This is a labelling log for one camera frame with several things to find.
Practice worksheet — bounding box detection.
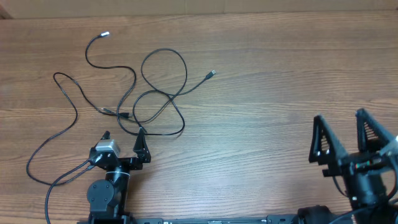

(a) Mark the black short USB cable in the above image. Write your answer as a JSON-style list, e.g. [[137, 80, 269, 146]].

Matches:
[[25, 72, 133, 187]]

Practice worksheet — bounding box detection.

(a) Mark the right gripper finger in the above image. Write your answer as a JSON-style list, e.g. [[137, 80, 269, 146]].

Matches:
[[308, 115, 348, 165], [356, 108, 396, 152]]

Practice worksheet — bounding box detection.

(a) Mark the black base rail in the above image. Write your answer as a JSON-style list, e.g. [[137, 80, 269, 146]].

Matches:
[[77, 213, 354, 224]]

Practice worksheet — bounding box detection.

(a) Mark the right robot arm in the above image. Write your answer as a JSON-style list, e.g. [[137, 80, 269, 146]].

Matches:
[[292, 108, 397, 223]]

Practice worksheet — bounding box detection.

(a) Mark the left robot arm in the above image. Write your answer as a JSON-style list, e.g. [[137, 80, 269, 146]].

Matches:
[[86, 128, 151, 224]]

